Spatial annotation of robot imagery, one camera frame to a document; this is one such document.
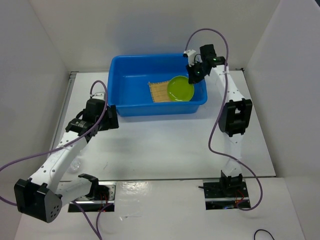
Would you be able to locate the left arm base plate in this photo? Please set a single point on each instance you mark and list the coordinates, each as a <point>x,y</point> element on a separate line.
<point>103,200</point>

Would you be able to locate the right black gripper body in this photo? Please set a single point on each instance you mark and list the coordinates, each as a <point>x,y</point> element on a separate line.
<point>198,66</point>

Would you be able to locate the green round plate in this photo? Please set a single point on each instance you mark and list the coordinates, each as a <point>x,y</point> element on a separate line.
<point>180,90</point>

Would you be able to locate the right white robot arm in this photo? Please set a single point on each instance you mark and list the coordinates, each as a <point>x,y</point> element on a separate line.
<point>234,117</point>

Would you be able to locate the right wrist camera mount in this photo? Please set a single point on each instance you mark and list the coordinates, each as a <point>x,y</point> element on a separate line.
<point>190,55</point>

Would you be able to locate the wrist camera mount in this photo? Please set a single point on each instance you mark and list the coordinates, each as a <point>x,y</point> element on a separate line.
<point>98,96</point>
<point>190,55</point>

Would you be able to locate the bamboo sushi mat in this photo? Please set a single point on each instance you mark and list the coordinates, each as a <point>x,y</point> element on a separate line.
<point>159,92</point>

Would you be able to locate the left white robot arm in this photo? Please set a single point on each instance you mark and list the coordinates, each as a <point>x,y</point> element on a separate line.
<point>41,196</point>

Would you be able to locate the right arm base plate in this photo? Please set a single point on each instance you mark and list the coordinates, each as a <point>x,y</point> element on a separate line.
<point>216,199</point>

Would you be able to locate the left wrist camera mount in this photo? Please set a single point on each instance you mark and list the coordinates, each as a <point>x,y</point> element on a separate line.
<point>98,96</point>

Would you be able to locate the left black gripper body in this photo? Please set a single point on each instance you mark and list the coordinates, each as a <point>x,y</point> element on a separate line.
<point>109,123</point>

